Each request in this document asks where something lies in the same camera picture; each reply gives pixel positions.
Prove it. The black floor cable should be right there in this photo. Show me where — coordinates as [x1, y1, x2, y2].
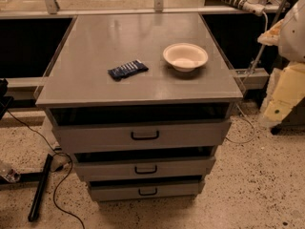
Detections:
[6, 109, 86, 229]

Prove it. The grey drawer cabinet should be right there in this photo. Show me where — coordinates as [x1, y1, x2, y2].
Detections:
[35, 12, 244, 203]

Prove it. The black metal floor bar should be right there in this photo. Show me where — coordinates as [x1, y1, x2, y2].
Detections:
[28, 155, 53, 222]

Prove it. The grey top drawer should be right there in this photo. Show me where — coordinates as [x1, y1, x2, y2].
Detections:
[51, 103, 231, 153]

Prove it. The grey middle drawer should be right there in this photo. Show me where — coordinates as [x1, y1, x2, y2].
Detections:
[75, 147, 215, 181]

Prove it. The grey bottom drawer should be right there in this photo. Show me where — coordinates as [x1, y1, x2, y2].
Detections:
[89, 176, 205, 201]

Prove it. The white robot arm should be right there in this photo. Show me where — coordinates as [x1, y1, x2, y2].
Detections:
[257, 0, 305, 127]

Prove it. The white paper bowl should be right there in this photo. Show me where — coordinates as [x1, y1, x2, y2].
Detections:
[163, 43, 209, 73]

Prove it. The grey drawer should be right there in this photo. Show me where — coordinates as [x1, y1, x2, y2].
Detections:
[75, 147, 215, 181]
[51, 103, 231, 153]
[89, 176, 205, 201]

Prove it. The white power cable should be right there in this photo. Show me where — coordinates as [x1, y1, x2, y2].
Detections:
[224, 11, 270, 145]

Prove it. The white power strip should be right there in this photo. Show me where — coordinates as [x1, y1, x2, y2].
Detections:
[220, 0, 265, 16]

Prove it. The black device at left edge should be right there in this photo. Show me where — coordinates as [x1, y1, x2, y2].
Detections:
[0, 79, 13, 119]

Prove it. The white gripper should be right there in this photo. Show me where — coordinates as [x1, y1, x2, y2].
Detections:
[262, 62, 305, 125]

